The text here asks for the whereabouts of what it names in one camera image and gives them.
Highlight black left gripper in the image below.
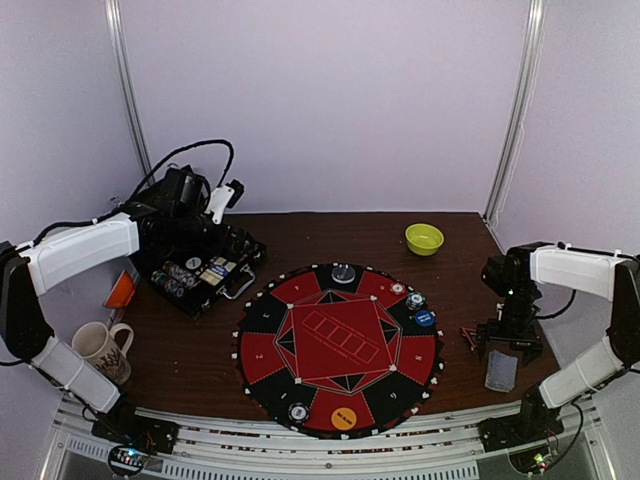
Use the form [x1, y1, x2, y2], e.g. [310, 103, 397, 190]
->
[174, 206, 255, 262]

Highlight grey playing card deck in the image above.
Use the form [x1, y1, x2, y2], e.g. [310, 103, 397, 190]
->
[485, 350, 518, 393]

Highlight blue small blind button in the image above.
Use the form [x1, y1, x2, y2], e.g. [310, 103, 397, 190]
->
[414, 310, 435, 327]

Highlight red five poker chip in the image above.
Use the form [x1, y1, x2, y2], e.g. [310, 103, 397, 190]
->
[390, 283, 405, 295]

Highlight orange big blind button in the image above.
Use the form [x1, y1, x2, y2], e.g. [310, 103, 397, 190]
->
[330, 407, 358, 431]

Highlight black poker chip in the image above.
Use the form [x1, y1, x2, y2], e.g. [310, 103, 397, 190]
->
[288, 402, 310, 424]

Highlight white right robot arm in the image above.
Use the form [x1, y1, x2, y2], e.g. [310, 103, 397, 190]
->
[476, 242, 639, 442]

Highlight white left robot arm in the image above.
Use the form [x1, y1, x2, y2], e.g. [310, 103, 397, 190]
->
[1, 167, 265, 444]

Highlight blue texas holdem card box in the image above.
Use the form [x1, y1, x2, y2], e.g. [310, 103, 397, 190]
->
[199, 257, 237, 286]

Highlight red black triangle token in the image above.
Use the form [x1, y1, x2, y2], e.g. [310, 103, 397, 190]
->
[459, 327, 478, 352]

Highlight white dealer button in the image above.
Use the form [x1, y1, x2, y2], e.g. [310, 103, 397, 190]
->
[186, 257, 201, 269]

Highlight middle row poker chips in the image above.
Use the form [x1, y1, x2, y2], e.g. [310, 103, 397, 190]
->
[162, 261, 200, 289]

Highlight row poker chips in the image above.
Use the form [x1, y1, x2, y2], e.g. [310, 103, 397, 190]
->
[162, 261, 200, 289]
[151, 270, 186, 299]

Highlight black poker chip case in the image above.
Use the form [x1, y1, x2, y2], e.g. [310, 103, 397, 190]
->
[106, 163, 267, 321]

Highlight bottom row poker chips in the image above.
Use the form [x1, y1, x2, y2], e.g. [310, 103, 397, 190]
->
[151, 270, 186, 299]

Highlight orange plastic bowl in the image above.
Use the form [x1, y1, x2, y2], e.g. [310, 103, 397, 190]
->
[104, 270, 136, 309]

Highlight green plastic bowl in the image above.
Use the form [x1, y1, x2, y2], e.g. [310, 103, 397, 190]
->
[405, 223, 445, 257]

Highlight white ceramic mug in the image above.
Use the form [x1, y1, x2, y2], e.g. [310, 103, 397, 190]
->
[71, 322, 134, 385]

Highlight round red black poker mat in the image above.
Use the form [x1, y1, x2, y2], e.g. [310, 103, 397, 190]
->
[231, 262, 445, 440]

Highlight aluminium front rail frame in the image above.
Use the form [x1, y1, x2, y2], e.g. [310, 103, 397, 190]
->
[37, 399, 620, 479]

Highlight left aluminium corner post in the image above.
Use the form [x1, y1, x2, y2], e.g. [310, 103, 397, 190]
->
[104, 0, 155, 186]

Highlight aluminium corner post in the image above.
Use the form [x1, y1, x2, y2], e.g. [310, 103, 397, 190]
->
[104, 0, 155, 186]
[483, 0, 546, 229]

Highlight right aluminium corner post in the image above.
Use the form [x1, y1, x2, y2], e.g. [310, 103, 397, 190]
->
[483, 0, 546, 229]

